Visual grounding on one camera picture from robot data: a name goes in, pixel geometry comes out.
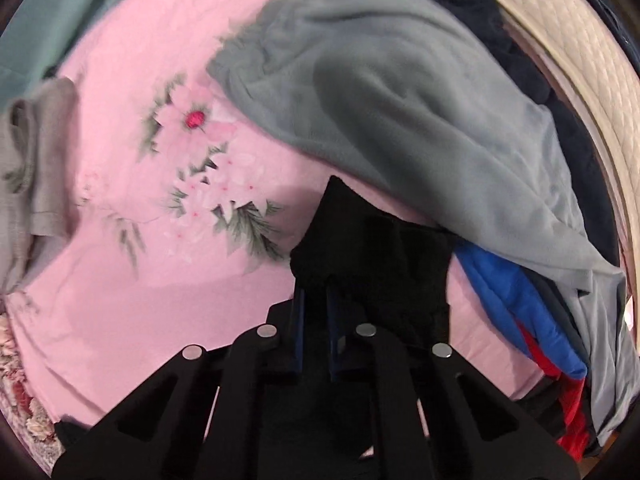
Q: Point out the pink floral bed sheet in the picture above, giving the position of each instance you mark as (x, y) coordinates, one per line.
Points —
(186, 212)

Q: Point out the black pants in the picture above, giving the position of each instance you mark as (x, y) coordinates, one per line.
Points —
(383, 281)

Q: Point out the folded grey garment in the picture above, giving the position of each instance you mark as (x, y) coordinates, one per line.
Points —
(35, 208)

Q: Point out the red floral pillow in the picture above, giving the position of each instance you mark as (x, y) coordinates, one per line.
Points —
(22, 411)

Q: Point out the dark navy garment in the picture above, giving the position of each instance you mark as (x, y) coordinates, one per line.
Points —
(484, 19)

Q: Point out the cream quilted mattress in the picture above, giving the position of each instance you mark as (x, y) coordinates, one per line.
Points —
(587, 53)

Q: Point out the blue and red garment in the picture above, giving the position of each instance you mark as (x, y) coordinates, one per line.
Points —
(515, 307)

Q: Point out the grey fleece garment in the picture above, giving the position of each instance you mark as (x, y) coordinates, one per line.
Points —
(403, 95)

